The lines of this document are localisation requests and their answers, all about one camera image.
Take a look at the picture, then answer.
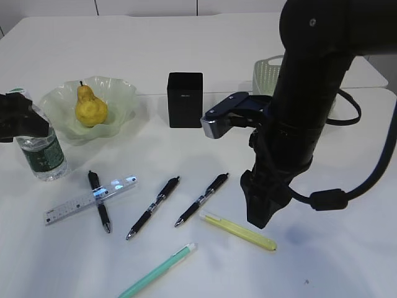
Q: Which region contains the pale green glass plate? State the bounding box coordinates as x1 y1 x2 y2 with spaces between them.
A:
39 76 137 145

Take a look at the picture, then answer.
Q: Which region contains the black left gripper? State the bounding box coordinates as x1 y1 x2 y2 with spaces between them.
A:
1 93 49 143

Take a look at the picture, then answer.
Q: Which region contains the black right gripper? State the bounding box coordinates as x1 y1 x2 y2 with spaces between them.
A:
240 121 322 229

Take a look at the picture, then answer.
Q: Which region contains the clear plastic water bottle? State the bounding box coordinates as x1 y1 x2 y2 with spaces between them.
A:
5 89 68 181

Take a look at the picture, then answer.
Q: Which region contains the mint green pen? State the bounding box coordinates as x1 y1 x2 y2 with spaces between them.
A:
119 243 198 298

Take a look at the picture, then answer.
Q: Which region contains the black pen under ruler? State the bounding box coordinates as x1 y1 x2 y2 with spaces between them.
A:
87 171 111 233

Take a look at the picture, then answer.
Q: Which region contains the black gel pen right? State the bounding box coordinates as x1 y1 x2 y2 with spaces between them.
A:
174 173 229 227

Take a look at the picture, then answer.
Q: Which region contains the yellow pear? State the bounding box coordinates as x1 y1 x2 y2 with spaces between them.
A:
74 81 108 127

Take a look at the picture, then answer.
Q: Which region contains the black gel pen middle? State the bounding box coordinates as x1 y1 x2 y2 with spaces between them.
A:
125 176 180 241

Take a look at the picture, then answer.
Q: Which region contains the black square pen holder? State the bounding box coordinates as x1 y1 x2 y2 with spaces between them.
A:
167 72 203 128

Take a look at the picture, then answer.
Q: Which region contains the yellow utility knife pen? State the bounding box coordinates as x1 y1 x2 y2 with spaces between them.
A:
199 210 277 251

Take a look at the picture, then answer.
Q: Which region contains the clear plastic ruler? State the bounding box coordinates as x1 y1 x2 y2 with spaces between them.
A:
43 176 138 226

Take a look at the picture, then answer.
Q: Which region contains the black gel pen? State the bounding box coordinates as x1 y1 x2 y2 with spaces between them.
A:
174 173 229 227
125 176 180 241

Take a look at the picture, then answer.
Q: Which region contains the grey-green woven plastic basket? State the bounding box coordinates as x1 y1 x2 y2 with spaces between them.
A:
252 55 283 96

